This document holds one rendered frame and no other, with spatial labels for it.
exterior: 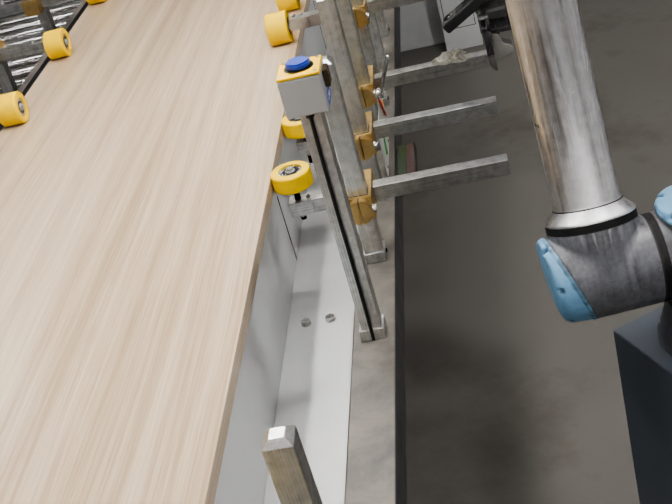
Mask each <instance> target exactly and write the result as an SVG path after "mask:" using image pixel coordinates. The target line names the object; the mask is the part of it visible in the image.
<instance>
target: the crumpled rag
mask: <svg viewBox="0 0 672 504"><path fill-rule="evenodd" d="M465 53H466V52H465V51H463V50H462V49H460V48H457V49H453V50H452V51H451V52H449V51H448V50H447V51H446V52H442V53H441V55H440V56H439V57H437V58H434V60H432V65H433V66H434V65H436V66H437V65H446V64H450V63H460V62H465V61H466V60H467V59H468V58H470V56H467V55H464V54H465Z"/></svg>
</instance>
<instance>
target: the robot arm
mask: <svg viewBox="0 0 672 504"><path fill-rule="evenodd" d="M474 12H475V13H476V14H477V19H478V23H479V28H480V32H481V34H483V37H484V42H485V46H486V50H487V55H488V59H489V63H490V65H491V66H492V67H493V68H494V69H495V70H498V67H497V61H498V60H500V59H501V58H503V57H505V56H507V55H509V54H511V53H512V52H513V50H514V49H513V46H512V41H511V40H510V39H508V38H503V37H501V35H500V32H503V31H508V30H512V33H513V37H514V41H515V46H516V50H517V55H518V59H519V63H520V68H521V72H522V76H523V81H524V85H525V89H526V94H527V98H528V102H529V107H530V111H531V115H532V120H533V124H534V128H535V133H536V137H537V141H538V146H539V150H540V154H541V159H542V163H543V167H544V172H545V176H546V180H547V185H548V189H549V193H550V198H551V202H552V206H553V210H552V213H551V214H550V216H549V217H548V219H547V221H546V222H545V224H544V225H545V230H546V235H547V238H541V239H540V240H538V241H537V243H536V246H537V252H538V256H539V260H540V263H541V267H542V270H543V273H544V276H545V279H546V282H547V284H548V287H549V290H550V292H551V295H552V297H553V300H554V302H555V304H556V306H557V308H558V310H559V312H560V314H561V315H562V317H563V318H564V319H565V320H567V321H569V322H579V321H585V320H592V319H593V320H597V318H602V317H606V316H610V315H614V314H618V313H622V312H626V311H630V310H634V309H638V308H642V307H646V306H650V305H654V304H658V303H662V302H665V303H664V306H663V311H662V313H661V315H660V318H659V321H658V333H659V340H660V343H661V345H662V347H663V348H664V349H665V350H666V351H667V352H668V353H669V354H670V355H672V185H671V186H669V187H667V188H665V189H664V190H662V191H661V192H660V193H659V194H658V197H657V198H656V200H655V203H654V209H655V211H651V212H647V213H643V214H639V215H638V213H637V209H636V205H635V203H633V202H632V201H630V200H628V199H627V198H625V197H624V196H622V194H621V193H620V189H619V185H618V180H617V175H616V171H615V166H614V162H613V157H612V153H611V148H610V144H609V139H608V135H607V130H606V126H605V121H604V116H603V112H602V107H601V103H600V98H599V94H598V89H597V85H596V80H595V76H594V71H593V67H592V62H591V58H590V53H589V48H588V44H587V39H586V35H585V30H584V26H583V21H582V17H581V12H580V8H579V3H578V0H464V1H462V2H461V3H460V4H459V5H458V6H457V7H456V8H454V9H453V10H452V11H451V12H450V13H449V14H447V15H446V16H445V17H444V18H443V19H442V26H443V29H444V30H445V31H446V32H447V33H451V32H452V31H453V30H454V29H456V28H457V27H458V26H459V25H460V24H461V23H463V22H464V21H465V20H466V19H467V18H468V17H469V16H471V15H472V14H473V13H474ZM491 33H492V35H491ZM492 39H493V41H492Z"/></svg>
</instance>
